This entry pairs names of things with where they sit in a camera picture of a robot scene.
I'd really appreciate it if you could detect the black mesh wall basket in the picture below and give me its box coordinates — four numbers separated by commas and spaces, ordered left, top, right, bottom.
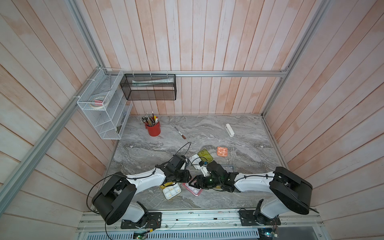
120, 73, 177, 101

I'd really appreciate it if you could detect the white rectangular case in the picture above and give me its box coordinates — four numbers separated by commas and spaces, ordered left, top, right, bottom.
225, 124, 235, 137

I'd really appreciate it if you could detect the brown handled screwdriver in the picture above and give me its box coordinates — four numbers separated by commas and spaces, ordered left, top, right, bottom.
175, 127, 187, 140

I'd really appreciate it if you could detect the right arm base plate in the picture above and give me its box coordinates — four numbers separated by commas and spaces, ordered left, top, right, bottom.
238, 209, 281, 227

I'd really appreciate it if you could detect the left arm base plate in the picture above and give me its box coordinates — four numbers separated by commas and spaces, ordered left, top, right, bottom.
121, 212, 162, 230

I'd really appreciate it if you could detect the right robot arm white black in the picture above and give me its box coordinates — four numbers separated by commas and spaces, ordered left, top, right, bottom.
189, 161, 317, 226

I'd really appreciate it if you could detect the aluminium front rail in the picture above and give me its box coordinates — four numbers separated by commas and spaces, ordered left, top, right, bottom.
77, 209, 325, 233

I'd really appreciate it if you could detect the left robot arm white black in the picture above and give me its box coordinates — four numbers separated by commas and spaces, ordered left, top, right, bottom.
92, 154, 192, 225

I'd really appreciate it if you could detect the blue pillbox clear lid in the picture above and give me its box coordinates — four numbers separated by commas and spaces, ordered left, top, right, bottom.
222, 165, 236, 173

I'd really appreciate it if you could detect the pink pillbox clear lid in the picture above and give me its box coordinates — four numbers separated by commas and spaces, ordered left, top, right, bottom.
182, 183, 203, 197

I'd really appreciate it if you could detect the tape roll on shelf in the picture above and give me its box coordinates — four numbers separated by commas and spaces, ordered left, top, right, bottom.
90, 96, 109, 110

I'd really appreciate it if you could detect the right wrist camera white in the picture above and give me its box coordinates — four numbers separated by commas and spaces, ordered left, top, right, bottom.
199, 163, 210, 177

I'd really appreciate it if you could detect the white wire shelf rack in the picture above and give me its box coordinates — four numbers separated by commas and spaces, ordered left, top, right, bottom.
77, 68, 133, 140

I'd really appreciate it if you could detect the yellow lid white pillbox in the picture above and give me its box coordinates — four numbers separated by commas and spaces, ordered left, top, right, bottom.
160, 182, 182, 200

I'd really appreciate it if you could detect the red pen cup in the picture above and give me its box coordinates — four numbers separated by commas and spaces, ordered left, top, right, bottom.
145, 122, 161, 137

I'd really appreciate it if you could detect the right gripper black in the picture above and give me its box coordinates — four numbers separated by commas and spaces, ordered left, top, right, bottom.
188, 175, 223, 190

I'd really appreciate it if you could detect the green lid white pillbox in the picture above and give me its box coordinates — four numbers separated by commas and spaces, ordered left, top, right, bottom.
192, 149, 213, 170

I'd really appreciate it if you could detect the orange small pillbox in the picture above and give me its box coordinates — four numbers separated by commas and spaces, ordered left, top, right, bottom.
217, 147, 228, 157

